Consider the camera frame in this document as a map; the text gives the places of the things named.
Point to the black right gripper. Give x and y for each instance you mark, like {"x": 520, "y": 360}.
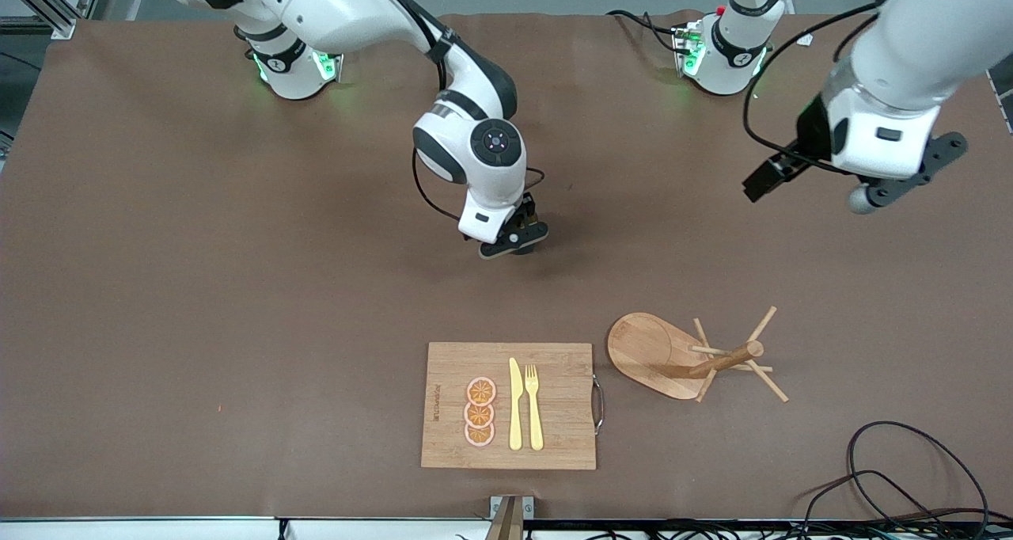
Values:
{"x": 525, "y": 213}

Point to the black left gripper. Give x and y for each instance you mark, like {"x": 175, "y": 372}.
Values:
{"x": 806, "y": 139}

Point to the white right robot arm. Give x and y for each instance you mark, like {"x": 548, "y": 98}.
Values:
{"x": 340, "y": 5}

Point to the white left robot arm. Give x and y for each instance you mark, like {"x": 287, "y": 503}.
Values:
{"x": 910, "y": 57}

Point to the wooden mug rack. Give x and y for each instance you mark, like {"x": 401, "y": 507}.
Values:
{"x": 653, "y": 350}

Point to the three orange slices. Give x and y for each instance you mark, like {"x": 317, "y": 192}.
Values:
{"x": 481, "y": 390}

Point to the wooden cutting board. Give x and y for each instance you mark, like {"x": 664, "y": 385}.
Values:
{"x": 451, "y": 382}

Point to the yellow plastic knife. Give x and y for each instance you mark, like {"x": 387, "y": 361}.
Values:
{"x": 515, "y": 405}

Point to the yellow plastic fork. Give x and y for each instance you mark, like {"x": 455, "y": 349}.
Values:
{"x": 535, "y": 413}

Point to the brown table cover sheet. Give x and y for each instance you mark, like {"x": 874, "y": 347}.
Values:
{"x": 237, "y": 326}

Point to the metal table edge bracket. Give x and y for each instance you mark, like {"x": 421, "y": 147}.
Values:
{"x": 510, "y": 516}

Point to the aluminium frame post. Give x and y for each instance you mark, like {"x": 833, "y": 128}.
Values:
{"x": 47, "y": 9}

